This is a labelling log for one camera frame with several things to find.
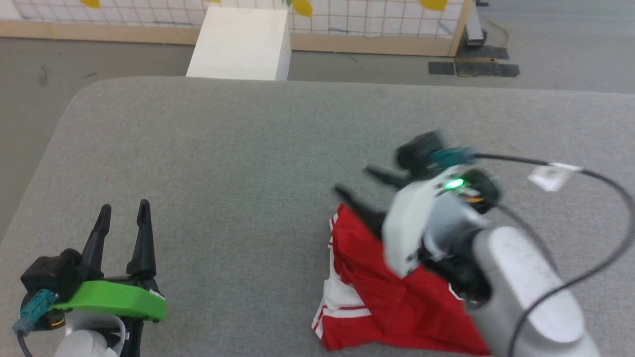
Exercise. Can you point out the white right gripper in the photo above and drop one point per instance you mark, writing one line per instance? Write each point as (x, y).
(412, 223)

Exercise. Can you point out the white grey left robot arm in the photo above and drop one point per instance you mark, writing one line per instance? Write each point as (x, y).
(84, 342)

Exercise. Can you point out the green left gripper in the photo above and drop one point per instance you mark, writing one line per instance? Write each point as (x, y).
(114, 300)

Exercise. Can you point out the red white basketball jersey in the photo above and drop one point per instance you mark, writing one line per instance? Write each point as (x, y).
(397, 307)

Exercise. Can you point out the large black floor mat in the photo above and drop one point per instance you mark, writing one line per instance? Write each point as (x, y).
(488, 64)

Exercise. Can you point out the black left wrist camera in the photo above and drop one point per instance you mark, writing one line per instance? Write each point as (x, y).
(49, 272)

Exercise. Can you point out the small black floor mat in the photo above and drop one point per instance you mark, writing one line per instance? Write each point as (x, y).
(441, 68)

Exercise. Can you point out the lemon print grid panel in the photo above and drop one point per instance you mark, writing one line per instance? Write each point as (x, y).
(372, 20)

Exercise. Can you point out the white box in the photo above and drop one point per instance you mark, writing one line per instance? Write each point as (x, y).
(240, 44)

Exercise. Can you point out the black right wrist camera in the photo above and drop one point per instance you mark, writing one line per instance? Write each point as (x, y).
(419, 151)

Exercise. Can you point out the grey metal panel stand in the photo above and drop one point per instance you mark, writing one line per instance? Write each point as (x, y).
(475, 27)

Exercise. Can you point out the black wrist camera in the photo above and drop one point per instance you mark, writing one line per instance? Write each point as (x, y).
(49, 272)
(419, 151)

